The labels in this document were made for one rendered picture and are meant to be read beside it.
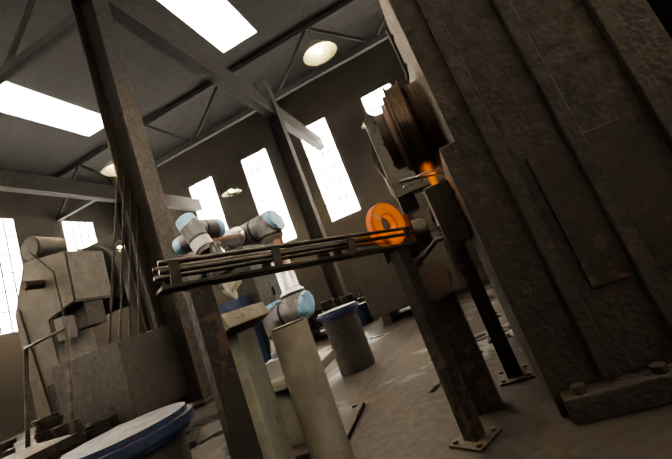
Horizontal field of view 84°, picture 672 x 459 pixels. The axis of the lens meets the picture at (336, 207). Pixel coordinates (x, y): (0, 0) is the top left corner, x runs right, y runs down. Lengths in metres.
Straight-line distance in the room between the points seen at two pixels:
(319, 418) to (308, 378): 0.11
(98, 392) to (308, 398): 3.23
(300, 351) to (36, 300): 5.90
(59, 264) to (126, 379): 2.96
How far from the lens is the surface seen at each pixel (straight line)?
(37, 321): 6.85
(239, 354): 1.24
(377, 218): 1.24
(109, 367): 4.12
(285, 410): 1.83
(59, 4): 10.01
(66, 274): 6.46
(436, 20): 1.43
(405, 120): 1.60
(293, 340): 1.19
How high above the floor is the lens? 0.57
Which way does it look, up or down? 11 degrees up
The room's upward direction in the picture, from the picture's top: 21 degrees counter-clockwise
